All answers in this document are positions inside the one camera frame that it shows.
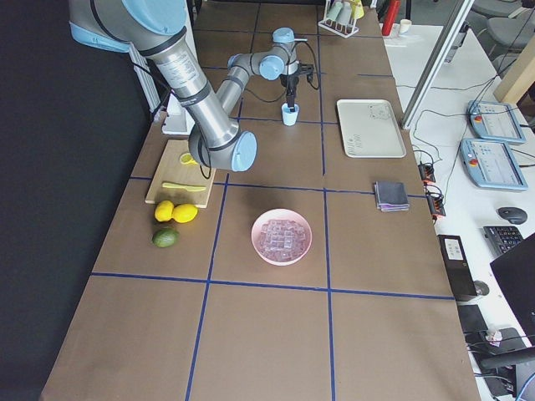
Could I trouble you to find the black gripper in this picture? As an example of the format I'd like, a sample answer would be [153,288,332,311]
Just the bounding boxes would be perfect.
[283,74,299,112]

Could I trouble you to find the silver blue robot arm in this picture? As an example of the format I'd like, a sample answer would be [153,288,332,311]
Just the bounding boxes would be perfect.
[69,0,298,171]

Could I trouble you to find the light blue plastic cup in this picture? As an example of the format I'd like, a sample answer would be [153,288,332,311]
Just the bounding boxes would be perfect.
[281,103,300,126]

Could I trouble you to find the small cream cup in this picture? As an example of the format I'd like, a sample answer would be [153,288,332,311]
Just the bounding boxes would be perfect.
[398,18,412,35]

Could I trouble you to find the pile of clear ice cubes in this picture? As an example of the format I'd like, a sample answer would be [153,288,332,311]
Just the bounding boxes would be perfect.
[258,219,308,262]

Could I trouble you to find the cream bear tray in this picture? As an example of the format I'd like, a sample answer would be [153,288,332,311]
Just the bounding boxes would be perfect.
[336,99,406,159]

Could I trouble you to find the pastel cups on rack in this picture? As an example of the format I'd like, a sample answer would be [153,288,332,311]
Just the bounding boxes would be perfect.
[325,1,364,25]

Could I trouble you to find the yellow lemon slices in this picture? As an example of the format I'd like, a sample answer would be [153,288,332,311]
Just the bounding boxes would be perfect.
[179,152,198,165]

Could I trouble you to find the red bottle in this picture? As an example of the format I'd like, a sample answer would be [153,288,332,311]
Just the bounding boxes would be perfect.
[381,0,401,37]

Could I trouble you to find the folded grey cloth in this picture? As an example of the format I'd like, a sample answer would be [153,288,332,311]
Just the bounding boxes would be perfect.
[374,181,410,212]

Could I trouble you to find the pink bowl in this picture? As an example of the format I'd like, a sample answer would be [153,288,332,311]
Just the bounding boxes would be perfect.
[251,209,313,266]

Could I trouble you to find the bamboo cutting board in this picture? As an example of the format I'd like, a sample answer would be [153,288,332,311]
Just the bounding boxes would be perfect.
[145,140,217,208]

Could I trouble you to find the yellow lemon near avocado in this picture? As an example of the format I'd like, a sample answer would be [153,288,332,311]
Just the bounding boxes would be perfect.
[154,200,175,222]

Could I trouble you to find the orange black power strip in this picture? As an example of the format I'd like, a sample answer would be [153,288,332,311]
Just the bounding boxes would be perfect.
[418,163,446,221]

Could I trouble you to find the green avocado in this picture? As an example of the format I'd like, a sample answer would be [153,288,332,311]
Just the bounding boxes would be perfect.
[151,227,179,248]

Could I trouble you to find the far teach pendant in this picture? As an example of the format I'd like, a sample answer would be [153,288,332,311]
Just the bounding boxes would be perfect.
[467,100,526,145]

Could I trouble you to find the teach pendant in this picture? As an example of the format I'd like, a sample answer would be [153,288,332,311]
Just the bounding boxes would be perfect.
[460,139,528,191]
[467,100,526,145]

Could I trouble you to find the near teach pendant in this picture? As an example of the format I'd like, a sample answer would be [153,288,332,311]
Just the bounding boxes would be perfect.
[460,139,528,191]

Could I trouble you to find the black box with label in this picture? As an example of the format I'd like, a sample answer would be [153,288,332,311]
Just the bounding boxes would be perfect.
[437,235,477,302]

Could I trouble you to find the black computer mouse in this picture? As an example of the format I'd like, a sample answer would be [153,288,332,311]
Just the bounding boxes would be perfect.
[497,206,528,225]

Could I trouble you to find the black keyboard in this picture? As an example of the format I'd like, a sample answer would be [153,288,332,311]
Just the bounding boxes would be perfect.
[483,226,523,255]

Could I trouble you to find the black laptop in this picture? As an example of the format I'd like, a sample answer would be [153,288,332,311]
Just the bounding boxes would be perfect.
[491,234,535,336]

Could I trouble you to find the white wire cup rack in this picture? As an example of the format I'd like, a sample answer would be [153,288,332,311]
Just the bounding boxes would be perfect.
[318,1,359,38]

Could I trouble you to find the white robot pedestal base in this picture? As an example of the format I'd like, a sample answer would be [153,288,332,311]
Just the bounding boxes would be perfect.
[160,24,197,138]

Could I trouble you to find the aluminium frame post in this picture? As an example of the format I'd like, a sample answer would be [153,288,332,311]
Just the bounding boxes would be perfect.
[401,0,474,129]

